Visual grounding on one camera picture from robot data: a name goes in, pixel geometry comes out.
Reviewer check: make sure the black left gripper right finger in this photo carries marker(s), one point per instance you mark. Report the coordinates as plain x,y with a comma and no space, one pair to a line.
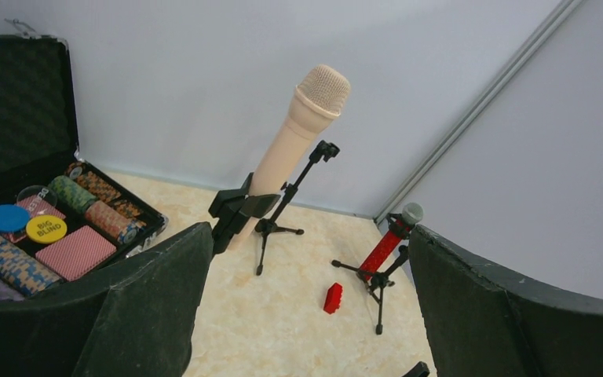
484,319

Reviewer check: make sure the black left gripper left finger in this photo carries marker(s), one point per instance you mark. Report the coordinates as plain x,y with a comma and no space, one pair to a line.
132,318

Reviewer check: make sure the black shock-mount tripod stand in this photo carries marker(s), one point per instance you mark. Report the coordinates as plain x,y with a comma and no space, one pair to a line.
378,282

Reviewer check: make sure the red glitter microphone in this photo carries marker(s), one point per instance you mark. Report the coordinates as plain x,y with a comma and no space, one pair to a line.
399,228

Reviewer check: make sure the beige microphone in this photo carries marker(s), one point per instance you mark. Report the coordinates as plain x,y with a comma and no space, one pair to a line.
317,101

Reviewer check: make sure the red toy brick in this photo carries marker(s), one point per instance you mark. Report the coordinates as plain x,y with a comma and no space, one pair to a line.
333,298

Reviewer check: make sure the black poker chip case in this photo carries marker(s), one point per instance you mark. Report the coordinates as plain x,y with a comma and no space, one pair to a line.
39,145

